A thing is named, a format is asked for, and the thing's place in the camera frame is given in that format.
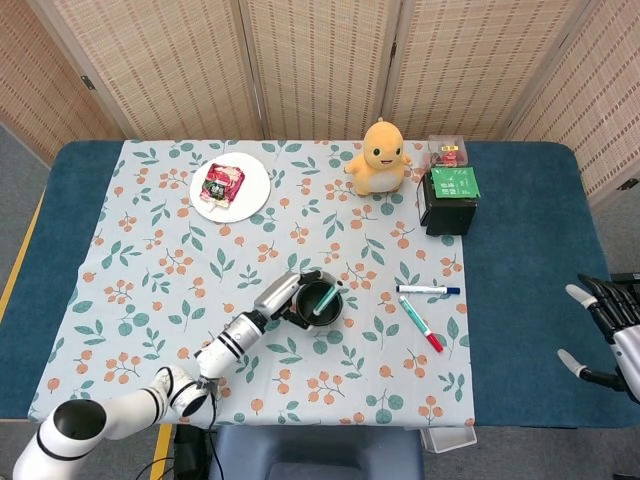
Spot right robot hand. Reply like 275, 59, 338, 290
557, 273, 640, 405

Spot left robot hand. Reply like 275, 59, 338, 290
253, 269, 324, 330

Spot black pen cup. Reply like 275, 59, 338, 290
294, 279, 345, 331

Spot teal marker red cap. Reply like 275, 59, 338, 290
398, 295, 445, 353

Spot teal marker white cap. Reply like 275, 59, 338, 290
314, 282, 342, 316

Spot white marker blue cap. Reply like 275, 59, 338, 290
396, 284, 462, 295

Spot floral fruit print tablecloth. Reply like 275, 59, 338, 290
27, 138, 476, 428

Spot white paper plate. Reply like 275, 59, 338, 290
189, 152, 272, 224

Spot red snack packet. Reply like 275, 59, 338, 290
199, 162, 247, 207

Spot yellow plush dinosaur toy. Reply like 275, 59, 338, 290
344, 116, 413, 197

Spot blue table cover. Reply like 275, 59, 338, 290
0, 139, 634, 429

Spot dark blue seat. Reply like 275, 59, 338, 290
208, 424, 425, 480

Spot black base unit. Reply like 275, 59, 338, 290
173, 424, 211, 480

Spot black cardboard box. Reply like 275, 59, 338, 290
417, 169, 479, 237

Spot white plastic bin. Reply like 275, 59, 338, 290
419, 427, 478, 454

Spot green tea packet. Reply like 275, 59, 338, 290
430, 166, 482, 200

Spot clear plastic box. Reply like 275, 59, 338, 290
425, 134, 470, 169

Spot woven folding screen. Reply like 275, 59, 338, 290
0, 0, 640, 211

